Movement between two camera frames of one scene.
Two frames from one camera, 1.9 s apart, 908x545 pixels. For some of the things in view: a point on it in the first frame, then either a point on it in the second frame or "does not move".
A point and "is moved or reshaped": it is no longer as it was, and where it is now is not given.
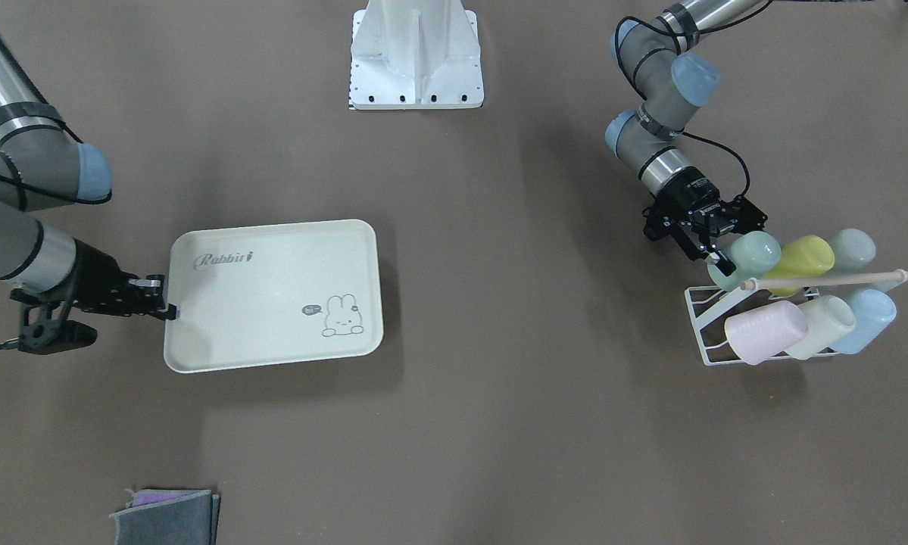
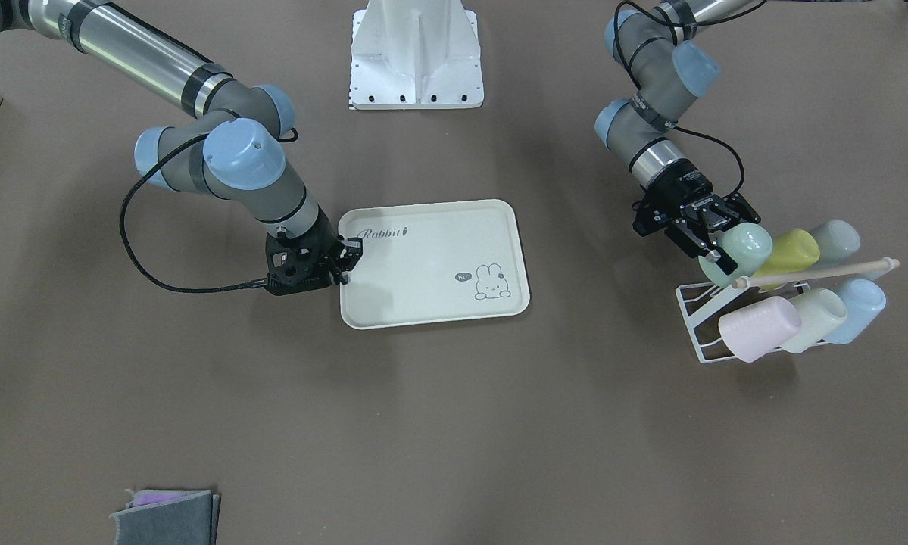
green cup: [754, 253] is moved or reshaped
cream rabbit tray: [263, 295] to [434, 263]
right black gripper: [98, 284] to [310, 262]
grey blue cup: [854, 249] to [838, 239]
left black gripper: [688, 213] does not move
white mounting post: [415, 54] does not move
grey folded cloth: [168, 517] does not move
